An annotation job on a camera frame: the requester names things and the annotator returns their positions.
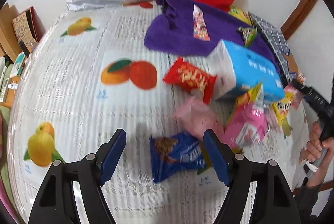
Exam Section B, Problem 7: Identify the green snack packet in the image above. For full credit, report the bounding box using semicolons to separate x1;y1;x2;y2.
237;27;258;47

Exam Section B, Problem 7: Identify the white strawberry bear snack pack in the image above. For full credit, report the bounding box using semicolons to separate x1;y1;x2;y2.
193;4;211;41

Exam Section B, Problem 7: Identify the person's right hand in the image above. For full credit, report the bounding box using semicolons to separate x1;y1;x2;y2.
300;122;333;168

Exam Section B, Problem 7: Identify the pink white snack packet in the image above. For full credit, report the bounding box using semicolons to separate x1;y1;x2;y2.
220;103;267;149

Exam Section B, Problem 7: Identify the yellow small snack packet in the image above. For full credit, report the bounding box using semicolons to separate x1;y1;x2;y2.
271;92;294;139

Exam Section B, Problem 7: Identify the blue cookie snack packet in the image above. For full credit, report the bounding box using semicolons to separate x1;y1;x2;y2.
149;131;206;183

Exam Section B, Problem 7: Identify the fruit print table cover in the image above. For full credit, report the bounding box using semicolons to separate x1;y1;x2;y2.
7;1;311;224

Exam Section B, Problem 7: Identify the grey plaid cloth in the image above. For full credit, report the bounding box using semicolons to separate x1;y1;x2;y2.
249;12;299;87

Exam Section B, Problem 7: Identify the blue tissue pack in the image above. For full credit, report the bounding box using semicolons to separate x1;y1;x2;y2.
207;40;285;102

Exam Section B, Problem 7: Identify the red snack packet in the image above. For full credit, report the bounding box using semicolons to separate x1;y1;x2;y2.
163;57;217;105

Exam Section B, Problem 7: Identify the yellow snack bag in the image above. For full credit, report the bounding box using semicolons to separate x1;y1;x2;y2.
228;6;253;26

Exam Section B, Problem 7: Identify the purple towel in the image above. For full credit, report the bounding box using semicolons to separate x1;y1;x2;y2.
143;0;281;73

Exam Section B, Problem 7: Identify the brown framed picture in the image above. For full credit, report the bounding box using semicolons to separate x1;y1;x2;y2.
12;7;45;53

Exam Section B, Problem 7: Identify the brown wooden door frame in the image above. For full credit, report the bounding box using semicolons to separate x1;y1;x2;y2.
281;0;318;40

